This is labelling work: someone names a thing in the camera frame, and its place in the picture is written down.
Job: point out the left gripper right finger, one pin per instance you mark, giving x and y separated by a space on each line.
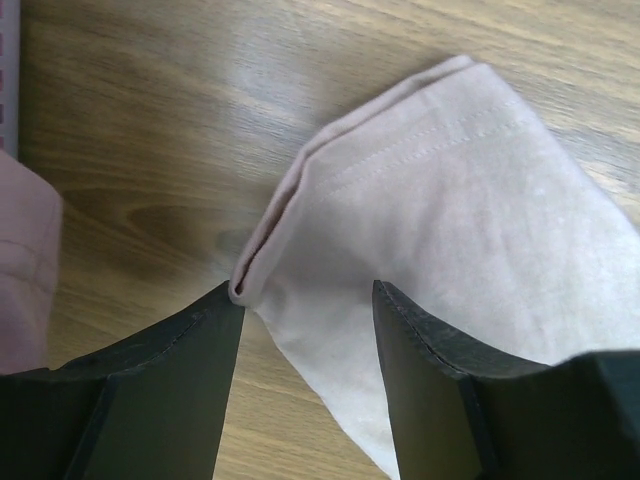
461 409

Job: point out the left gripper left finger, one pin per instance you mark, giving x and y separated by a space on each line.
151 406

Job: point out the beige t shirt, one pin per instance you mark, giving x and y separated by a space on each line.
450 187

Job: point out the dusty pink crumpled t shirt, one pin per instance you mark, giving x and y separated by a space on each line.
31 218

